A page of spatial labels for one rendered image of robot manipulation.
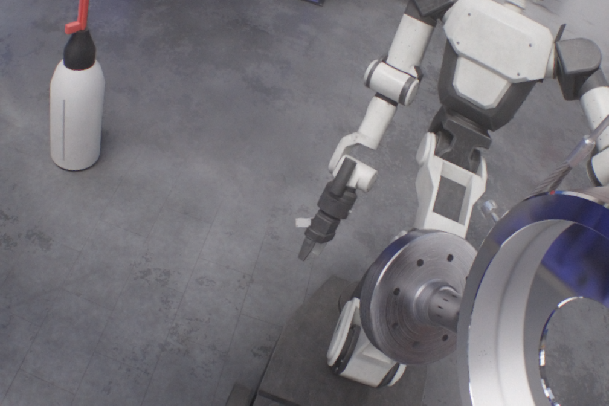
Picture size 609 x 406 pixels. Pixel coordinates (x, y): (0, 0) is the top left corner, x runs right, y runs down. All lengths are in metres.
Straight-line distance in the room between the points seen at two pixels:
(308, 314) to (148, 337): 0.48
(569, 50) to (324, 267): 1.15
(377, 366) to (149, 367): 0.65
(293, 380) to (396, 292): 0.78
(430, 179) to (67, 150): 1.28
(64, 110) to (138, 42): 1.03
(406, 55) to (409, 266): 0.78
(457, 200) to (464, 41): 0.38
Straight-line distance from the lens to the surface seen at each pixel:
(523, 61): 1.32
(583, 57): 1.37
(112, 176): 2.10
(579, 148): 0.58
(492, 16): 1.33
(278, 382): 1.50
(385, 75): 1.44
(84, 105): 1.92
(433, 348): 0.83
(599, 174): 1.27
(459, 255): 0.81
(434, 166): 1.32
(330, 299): 1.69
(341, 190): 1.46
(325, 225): 1.50
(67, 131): 1.99
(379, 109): 1.46
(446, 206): 1.33
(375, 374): 1.43
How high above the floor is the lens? 1.47
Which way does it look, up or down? 42 degrees down
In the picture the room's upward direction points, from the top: 20 degrees clockwise
